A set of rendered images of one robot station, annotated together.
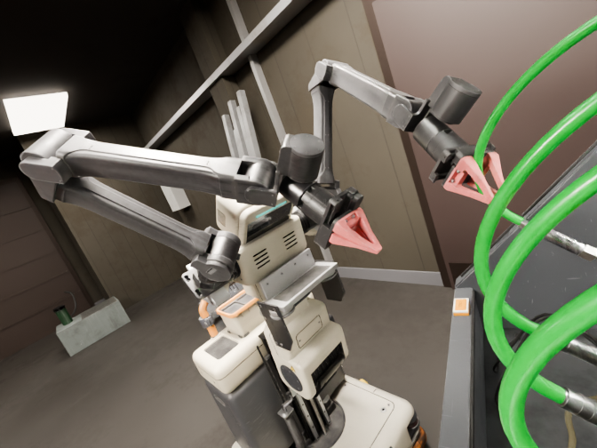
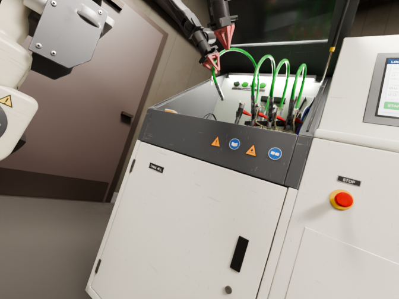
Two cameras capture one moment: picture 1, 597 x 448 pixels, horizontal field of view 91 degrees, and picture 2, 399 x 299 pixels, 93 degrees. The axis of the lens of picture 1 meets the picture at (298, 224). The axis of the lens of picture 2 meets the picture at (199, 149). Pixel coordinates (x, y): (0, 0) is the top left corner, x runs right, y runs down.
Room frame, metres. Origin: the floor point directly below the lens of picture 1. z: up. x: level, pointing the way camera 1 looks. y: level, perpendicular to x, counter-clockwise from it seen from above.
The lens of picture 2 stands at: (0.48, 0.59, 0.78)
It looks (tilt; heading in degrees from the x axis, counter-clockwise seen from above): 3 degrees up; 265
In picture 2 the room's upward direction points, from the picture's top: 18 degrees clockwise
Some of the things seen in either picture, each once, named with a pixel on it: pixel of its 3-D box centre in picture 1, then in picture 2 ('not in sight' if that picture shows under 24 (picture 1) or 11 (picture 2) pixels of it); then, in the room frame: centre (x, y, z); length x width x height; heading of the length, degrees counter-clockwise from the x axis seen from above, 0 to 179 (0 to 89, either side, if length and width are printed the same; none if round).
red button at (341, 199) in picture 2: not in sight; (342, 199); (0.06, 0.15, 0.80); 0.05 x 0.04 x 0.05; 144
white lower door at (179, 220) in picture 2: not in sight; (169, 247); (0.42, -0.14, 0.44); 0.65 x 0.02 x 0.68; 144
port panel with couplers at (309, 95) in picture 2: not in sight; (299, 114); (-0.08, -0.42, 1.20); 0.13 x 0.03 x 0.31; 144
